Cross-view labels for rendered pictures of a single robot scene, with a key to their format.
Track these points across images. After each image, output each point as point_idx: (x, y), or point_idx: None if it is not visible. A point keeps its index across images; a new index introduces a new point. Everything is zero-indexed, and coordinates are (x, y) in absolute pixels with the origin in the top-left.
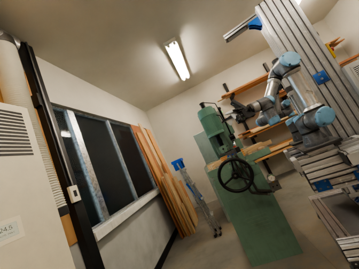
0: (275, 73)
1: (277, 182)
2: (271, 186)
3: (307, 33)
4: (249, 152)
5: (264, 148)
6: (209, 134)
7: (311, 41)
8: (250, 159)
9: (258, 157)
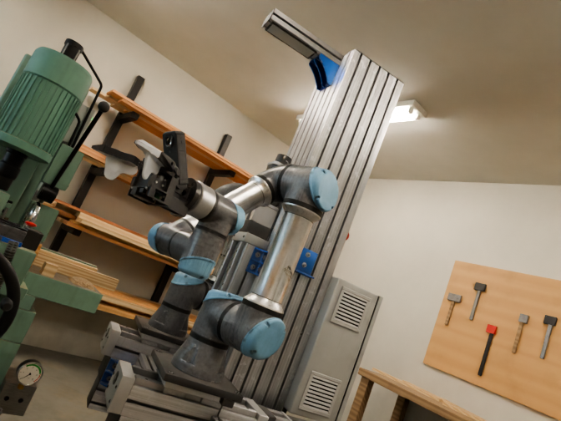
0: (280, 181)
1: (30, 393)
2: (3, 395)
3: (356, 180)
4: (47, 271)
5: (90, 291)
6: (2, 127)
7: (348, 196)
8: (30, 289)
9: (57, 300)
